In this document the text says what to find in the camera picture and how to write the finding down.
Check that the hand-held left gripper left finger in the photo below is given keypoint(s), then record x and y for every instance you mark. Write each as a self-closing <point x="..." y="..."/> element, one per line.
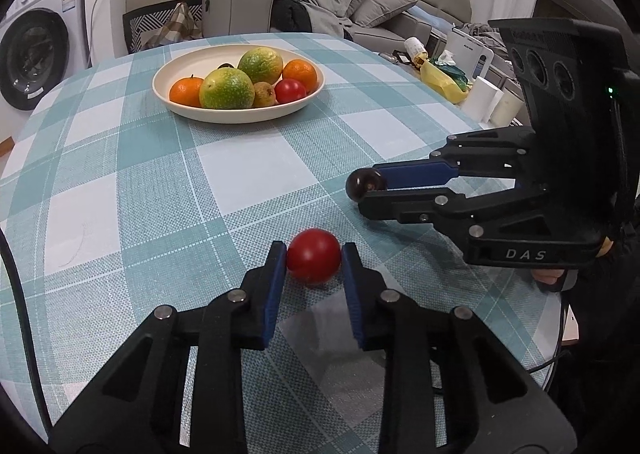
<point x="276" y="294"/>

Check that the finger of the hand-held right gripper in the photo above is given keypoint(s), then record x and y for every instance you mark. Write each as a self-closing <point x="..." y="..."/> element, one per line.
<point x="415" y="174"/>
<point x="400" y="206"/>

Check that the white bottle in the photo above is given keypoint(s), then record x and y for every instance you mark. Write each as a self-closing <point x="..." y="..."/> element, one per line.
<point x="415" y="48"/>

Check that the cream oval plate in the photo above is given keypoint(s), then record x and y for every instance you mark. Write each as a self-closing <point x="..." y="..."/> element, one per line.
<point x="225" y="115"/>

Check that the red cherry tomato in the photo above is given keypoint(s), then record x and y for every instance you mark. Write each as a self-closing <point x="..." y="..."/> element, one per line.
<point x="313" y="255"/>
<point x="290" y="91"/>

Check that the small green passion fruit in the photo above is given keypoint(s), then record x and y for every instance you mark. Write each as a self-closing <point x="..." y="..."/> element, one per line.
<point x="260" y="65"/>

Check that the teal checked tablecloth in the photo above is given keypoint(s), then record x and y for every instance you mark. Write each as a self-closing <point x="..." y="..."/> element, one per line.
<point x="150" y="184"/>

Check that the person's right hand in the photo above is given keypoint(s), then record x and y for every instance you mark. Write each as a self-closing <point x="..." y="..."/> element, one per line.
<point x="549" y="278"/>

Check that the yellow plastic bag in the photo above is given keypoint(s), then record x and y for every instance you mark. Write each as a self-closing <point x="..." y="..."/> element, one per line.
<point x="440" y="82"/>

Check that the cream cylinder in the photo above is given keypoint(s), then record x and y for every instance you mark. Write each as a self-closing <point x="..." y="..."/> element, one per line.
<point x="509" y="109"/>

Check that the black patterned chair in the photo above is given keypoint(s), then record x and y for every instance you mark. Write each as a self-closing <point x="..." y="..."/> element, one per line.
<point x="135" y="27"/>

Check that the white tissue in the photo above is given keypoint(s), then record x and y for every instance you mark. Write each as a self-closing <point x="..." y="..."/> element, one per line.
<point x="446" y="58"/>

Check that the orange mandarin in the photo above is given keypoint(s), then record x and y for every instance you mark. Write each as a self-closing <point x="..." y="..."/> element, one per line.
<point x="300" y="74"/>
<point x="186" y="90"/>

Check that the dark purple cherry tomato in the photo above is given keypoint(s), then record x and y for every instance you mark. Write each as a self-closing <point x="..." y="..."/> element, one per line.
<point x="362" y="184"/>
<point x="226" y="67"/>

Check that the person's dark clothing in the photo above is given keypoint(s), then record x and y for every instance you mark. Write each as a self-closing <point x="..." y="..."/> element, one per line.
<point x="600" y="334"/>

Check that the plaid cloth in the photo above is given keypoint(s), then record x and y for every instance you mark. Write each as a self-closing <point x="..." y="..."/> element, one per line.
<point x="175" y="24"/>

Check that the large green passion fruit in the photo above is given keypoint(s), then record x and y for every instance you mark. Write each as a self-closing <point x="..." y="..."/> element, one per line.
<point x="226" y="89"/>

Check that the grey jacket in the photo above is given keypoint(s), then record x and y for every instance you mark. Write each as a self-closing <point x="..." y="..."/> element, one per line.
<point x="325" y="19"/>

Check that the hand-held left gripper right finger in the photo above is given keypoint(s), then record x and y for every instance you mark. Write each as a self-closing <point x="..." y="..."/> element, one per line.
<point x="351" y="294"/>

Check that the crumpled grey cloth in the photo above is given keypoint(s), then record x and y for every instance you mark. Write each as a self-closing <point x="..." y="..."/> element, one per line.
<point x="482" y="32"/>

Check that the green packet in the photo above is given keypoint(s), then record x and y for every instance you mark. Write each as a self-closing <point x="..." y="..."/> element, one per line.
<point x="455" y="74"/>

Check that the white box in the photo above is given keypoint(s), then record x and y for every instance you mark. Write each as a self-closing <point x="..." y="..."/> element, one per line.
<point x="482" y="97"/>

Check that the brown longan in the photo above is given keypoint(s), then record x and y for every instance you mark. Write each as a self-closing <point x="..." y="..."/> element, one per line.
<point x="264" y="93"/>

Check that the white washing machine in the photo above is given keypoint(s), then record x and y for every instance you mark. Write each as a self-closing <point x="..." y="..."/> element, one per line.
<point x="35" y="59"/>

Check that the white standing device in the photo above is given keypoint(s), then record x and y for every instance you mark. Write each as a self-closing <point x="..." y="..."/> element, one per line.
<point x="467" y="52"/>

